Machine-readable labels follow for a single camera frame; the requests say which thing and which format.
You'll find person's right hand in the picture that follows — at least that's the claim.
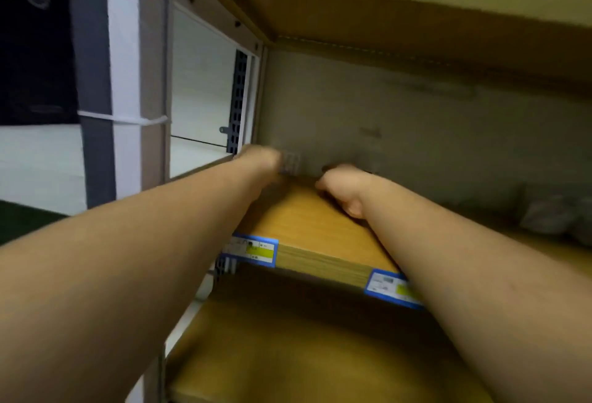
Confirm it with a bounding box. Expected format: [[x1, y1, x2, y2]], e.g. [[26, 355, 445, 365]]
[[315, 164, 385, 221]]

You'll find person's left hand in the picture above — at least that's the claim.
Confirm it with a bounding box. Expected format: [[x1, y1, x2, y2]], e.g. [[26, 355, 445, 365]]
[[232, 144, 283, 195]]

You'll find clear box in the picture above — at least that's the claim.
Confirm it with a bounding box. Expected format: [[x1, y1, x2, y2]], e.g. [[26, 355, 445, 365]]
[[279, 151, 304, 176], [519, 187, 580, 236]]

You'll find wooden shelf with blue labels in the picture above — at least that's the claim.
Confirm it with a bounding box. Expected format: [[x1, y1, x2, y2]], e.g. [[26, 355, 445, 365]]
[[231, 171, 592, 311]]

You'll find person's left forearm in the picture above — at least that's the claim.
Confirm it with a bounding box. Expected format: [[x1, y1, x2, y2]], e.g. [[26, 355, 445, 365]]
[[0, 159, 260, 403]]

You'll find person's right forearm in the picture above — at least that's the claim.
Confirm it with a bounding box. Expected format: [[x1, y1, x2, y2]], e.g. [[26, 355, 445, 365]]
[[363, 175, 592, 403]]

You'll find blue framed price label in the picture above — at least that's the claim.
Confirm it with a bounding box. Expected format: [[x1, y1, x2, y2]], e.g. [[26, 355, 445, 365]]
[[365, 269, 424, 310], [221, 233, 279, 269]]

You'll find green storage box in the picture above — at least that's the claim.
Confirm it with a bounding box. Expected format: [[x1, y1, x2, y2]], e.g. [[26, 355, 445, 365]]
[[0, 199, 68, 245]]

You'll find black file box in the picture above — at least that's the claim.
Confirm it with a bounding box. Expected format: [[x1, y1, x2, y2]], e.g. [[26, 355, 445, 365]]
[[0, 0, 80, 126]]

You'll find white slotted rack rail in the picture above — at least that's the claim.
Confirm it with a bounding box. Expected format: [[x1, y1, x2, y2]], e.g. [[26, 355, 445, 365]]
[[225, 42, 270, 156]]

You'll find white cable tie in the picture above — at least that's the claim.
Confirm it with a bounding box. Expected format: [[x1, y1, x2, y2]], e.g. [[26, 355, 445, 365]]
[[77, 110, 170, 127]]

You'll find white metal shelf bracket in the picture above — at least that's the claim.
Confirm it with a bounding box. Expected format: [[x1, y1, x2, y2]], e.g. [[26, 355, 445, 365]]
[[173, 0, 265, 53]]

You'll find white grey metal upright post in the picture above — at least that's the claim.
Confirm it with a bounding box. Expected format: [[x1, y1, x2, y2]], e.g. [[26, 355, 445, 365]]
[[69, 0, 171, 403]]

